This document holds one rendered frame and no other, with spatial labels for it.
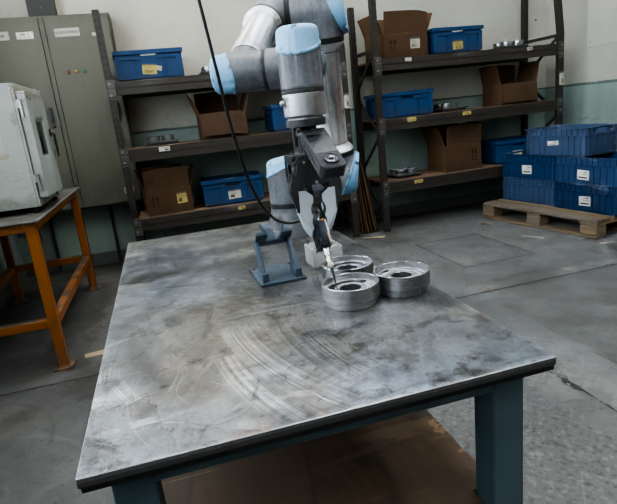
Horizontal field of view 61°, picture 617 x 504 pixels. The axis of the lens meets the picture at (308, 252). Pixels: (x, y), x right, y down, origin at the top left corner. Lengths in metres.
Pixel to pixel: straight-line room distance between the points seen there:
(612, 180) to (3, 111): 3.97
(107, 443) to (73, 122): 4.15
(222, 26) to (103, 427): 4.53
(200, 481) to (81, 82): 4.02
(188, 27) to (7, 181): 2.48
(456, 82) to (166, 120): 2.88
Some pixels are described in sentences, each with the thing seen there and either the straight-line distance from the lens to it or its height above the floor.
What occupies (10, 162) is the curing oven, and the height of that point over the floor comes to 1.05.
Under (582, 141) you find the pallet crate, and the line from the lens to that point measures 4.67.
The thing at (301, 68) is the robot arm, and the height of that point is 1.21.
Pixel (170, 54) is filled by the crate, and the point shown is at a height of 1.67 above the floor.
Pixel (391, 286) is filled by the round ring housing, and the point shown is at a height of 0.82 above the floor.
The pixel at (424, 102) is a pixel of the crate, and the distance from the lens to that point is 5.02.
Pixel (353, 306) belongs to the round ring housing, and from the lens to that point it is 0.92.
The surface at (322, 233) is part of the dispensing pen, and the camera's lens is 0.94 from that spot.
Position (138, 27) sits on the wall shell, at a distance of 5.00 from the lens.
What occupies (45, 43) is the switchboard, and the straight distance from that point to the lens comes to 4.79.
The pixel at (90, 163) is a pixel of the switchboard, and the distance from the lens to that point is 4.72.
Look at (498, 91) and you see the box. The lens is 5.48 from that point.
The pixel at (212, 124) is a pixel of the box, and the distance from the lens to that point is 4.40.
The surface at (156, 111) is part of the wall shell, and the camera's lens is 4.93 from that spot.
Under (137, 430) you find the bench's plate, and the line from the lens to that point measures 0.69.
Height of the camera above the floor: 1.15
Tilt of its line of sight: 15 degrees down
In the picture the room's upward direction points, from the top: 6 degrees counter-clockwise
